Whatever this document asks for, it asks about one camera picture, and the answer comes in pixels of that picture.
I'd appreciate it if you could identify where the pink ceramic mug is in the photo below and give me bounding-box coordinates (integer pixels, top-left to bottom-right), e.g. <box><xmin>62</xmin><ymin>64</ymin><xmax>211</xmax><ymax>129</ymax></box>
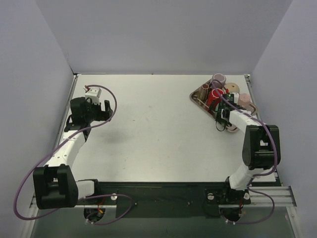
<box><xmin>238</xmin><ymin>93</ymin><xmax>251</xmax><ymax>111</ymax></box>

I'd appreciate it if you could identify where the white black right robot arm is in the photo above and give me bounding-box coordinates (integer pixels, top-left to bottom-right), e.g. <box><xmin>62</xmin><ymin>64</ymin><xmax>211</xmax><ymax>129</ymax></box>
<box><xmin>216</xmin><ymin>103</ymin><xmax>281</xmax><ymax>203</ymax></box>

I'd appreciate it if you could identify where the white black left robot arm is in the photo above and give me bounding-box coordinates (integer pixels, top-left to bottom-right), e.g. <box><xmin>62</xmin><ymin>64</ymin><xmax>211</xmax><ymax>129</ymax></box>
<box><xmin>33</xmin><ymin>96</ymin><xmax>113</xmax><ymax>210</ymax></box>

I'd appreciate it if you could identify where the red mug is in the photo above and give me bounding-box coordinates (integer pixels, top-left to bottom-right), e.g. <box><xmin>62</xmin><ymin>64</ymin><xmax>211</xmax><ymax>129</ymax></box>
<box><xmin>207</xmin><ymin>88</ymin><xmax>225</xmax><ymax>107</ymax></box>

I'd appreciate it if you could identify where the beige round mug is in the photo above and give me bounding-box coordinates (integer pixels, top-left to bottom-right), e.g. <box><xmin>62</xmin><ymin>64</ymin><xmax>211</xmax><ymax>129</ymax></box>
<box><xmin>224</xmin><ymin>83</ymin><xmax>240</xmax><ymax>94</ymax></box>

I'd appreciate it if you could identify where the purple mug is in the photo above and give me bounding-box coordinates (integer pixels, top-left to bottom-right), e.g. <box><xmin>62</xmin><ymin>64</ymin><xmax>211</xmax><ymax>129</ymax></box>
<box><xmin>211</xmin><ymin>73</ymin><xmax>226</xmax><ymax>88</ymax></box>

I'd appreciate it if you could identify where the brown patterned cup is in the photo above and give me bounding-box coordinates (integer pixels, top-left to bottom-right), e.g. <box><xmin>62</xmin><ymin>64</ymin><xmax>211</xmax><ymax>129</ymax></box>
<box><xmin>198</xmin><ymin>83</ymin><xmax>210</xmax><ymax>101</ymax></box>

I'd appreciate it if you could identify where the metal serving tray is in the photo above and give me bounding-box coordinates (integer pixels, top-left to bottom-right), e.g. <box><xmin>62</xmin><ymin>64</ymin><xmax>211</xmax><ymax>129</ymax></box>
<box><xmin>190</xmin><ymin>82</ymin><xmax>258</xmax><ymax>120</ymax></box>

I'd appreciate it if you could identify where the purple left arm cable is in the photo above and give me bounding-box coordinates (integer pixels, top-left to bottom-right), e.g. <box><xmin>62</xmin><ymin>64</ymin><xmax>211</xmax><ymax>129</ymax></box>
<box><xmin>13</xmin><ymin>85</ymin><xmax>137</xmax><ymax>226</ymax></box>

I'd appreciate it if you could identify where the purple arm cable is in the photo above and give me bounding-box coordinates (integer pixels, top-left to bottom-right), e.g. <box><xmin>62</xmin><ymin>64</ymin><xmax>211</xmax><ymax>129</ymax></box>
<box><xmin>13</xmin><ymin>85</ymin><xmax>137</xmax><ymax>226</ymax></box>
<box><xmin>215</xmin><ymin>88</ymin><xmax>276</xmax><ymax>225</ymax></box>

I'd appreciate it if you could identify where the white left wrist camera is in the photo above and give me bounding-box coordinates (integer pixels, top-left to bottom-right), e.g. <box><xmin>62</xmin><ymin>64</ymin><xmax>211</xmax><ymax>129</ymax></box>
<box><xmin>84</xmin><ymin>86</ymin><xmax>102</xmax><ymax>105</ymax></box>

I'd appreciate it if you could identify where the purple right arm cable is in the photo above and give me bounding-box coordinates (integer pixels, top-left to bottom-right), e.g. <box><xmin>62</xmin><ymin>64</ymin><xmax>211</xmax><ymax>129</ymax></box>
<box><xmin>215</xmin><ymin>88</ymin><xmax>276</xmax><ymax>225</ymax></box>

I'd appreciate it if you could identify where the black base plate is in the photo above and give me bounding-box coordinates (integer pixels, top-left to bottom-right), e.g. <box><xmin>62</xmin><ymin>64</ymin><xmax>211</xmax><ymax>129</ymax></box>
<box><xmin>78</xmin><ymin>182</ymin><xmax>251</xmax><ymax>218</ymax></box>

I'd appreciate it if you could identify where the aluminium rail frame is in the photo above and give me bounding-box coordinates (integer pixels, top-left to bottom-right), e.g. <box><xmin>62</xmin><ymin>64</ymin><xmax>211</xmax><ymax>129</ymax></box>
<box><xmin>32</xmin><ymin>79</ymin><xmax>293</xmax><ymax>206</ymax></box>

